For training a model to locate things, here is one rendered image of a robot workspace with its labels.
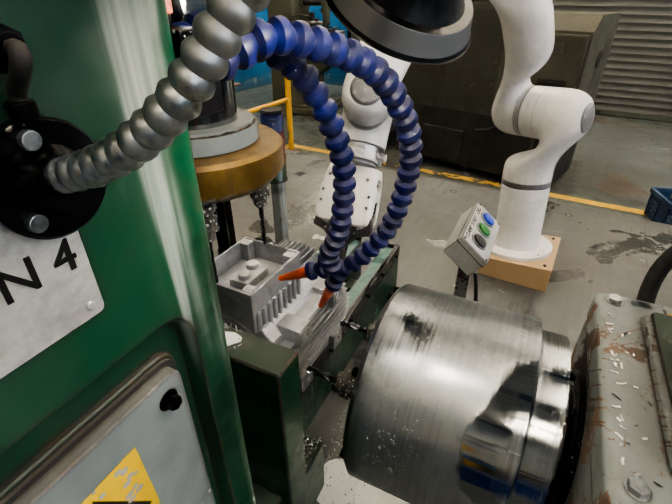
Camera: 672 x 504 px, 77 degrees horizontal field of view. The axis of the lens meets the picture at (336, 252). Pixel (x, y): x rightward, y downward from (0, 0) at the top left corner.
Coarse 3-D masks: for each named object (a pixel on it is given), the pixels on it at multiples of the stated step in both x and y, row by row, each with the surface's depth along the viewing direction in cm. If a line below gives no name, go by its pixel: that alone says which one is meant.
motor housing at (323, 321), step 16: (304, 256) 68; (304, 288) 66; (288, 304) 63; (304, 304) 64; (320, 320) 65; (336, 320) 70; (320, 336) 65; (304, 352) 61; (320, 352) 69; (304, 368) 63
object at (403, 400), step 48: (384, 336) 45; (432, 336) 45; (480, 336) 44; (528, 336) 44; (336, 384) 51; (384, 384) 43; (432, 384) 42; (480, 384) 41; (528, 384) 40; (384, 432) 43; (432, 432) 41; (480, 432) 39; (528, 432) 39; (384, 480) 45; (432, 480) 42; (480, 480) 39; (528, 480) 39
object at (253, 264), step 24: (240, 240) 65; (216, 264) 61; (240, 264) 65; (264, 264) 65; (288, 264) 60; (240, 288) 59; (264, 288) 56; (288, 288) 61; (240, 312) 56; (264, 312) 57
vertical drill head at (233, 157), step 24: (192, 0) 36; (192, 120) 40; (216, 120) 41; (240, 120) 44; (192, 144) 39; (216, 144) 40; (240, 144) 42; (264, 144) 44; (216, 168) 39; (240, 168) 40; (264, 168) 42; (216, 192) 40; (240, 192) 41; (264, 192) 50; (216, 216) 44; (264, 240) 55
